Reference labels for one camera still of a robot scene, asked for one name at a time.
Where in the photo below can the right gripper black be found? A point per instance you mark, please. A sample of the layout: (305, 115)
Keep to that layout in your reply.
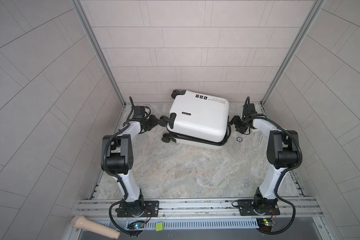
(235, 120)

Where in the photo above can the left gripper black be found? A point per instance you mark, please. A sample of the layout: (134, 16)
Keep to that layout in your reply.
(154, 121)

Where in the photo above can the black and white suitcase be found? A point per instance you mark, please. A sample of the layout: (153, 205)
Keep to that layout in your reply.
(198, 120)

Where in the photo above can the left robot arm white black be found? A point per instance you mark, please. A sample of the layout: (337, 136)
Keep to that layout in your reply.
(117, 157)

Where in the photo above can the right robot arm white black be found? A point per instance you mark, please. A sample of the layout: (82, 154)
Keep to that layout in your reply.
(283, 153)

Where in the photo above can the right circuit board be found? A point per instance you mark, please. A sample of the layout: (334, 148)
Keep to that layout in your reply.
(266, 224)

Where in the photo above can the circuit board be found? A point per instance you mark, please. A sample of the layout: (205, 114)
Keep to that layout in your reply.
(136, 225)
(266, 224)

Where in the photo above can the left circuit board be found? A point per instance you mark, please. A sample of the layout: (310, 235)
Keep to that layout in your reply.
(136, 225)

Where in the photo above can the green sticky note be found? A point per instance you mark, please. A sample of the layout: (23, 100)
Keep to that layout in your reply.
(159, 226)

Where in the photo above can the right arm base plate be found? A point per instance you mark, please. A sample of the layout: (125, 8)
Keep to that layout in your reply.
(258, 207)

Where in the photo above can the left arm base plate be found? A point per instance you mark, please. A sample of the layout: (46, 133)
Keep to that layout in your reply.
(138, 209)

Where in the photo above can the aluminium rail frame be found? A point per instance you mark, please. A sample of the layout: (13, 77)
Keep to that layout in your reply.
(197, 214)

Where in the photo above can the beige cylindrical handle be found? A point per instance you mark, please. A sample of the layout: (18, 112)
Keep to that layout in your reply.
(81, 222)

